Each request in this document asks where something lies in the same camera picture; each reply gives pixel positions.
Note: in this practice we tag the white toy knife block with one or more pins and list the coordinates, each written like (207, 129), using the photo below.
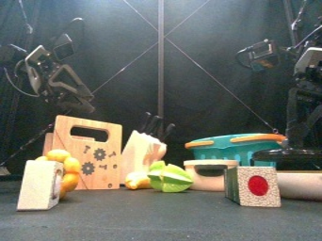
(141, 155)

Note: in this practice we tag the yellow toy lemon bunch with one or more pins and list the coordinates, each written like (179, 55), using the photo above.
(68, 169)

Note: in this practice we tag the white toy cup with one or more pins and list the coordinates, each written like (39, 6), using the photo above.
(207, 175)

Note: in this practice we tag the white toy pot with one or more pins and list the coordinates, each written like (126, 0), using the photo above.
(301, 185)

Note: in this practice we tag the green toy star fruit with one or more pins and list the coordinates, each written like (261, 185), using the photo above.
(171, 178)

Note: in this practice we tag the vertical metal frame pole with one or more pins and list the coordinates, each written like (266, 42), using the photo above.
(161, 62)

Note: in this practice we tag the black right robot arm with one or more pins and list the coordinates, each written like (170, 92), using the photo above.
(300, 22)

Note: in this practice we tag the teal basket with orange rim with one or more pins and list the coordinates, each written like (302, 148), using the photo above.
(234, 147)

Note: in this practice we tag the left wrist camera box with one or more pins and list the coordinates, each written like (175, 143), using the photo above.
(63, 47)

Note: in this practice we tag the black pot lid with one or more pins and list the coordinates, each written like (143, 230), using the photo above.
(289, 155)

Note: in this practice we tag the yellow toy fruit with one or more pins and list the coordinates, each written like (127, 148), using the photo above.
(137, 181)

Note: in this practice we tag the white speckled block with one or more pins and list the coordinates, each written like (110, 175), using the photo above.
(38, 184)

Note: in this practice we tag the wooden board with gear print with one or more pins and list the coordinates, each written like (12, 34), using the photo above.
(98, 157)

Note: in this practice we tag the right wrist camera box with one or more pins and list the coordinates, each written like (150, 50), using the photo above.
(262, 56)

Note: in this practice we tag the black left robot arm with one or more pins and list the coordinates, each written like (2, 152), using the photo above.
(10, 55)

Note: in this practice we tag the speckled block with red circle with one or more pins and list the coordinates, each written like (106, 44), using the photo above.
(255, 186)

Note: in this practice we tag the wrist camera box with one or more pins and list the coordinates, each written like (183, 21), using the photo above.
(63, 47)
(262, 56)

